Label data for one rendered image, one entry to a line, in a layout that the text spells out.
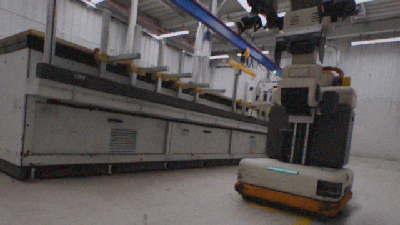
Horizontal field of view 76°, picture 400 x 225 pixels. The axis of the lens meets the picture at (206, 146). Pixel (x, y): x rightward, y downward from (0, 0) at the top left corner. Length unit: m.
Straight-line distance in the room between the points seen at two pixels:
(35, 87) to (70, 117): 0.38
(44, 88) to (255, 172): 1.31
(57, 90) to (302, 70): 1.44
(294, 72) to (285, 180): 0.65
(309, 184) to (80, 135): 1.56
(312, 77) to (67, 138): 1.65
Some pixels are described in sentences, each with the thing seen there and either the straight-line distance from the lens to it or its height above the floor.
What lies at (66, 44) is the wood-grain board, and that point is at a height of 0.88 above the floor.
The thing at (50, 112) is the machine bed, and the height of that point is 0.44.
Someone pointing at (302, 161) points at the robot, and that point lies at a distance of 1.83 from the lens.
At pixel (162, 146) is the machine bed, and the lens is 2.57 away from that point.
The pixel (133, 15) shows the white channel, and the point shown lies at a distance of 3.36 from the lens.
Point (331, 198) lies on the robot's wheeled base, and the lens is 1.54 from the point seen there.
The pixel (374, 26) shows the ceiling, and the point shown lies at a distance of 11.75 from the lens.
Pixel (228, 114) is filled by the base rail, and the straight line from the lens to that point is 2.97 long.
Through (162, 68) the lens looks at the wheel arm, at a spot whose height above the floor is 0.82.
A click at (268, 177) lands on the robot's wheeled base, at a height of 0.19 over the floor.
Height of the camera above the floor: 0.42
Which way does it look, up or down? 3 degrees down
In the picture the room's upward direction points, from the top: 6 degrees clockwise
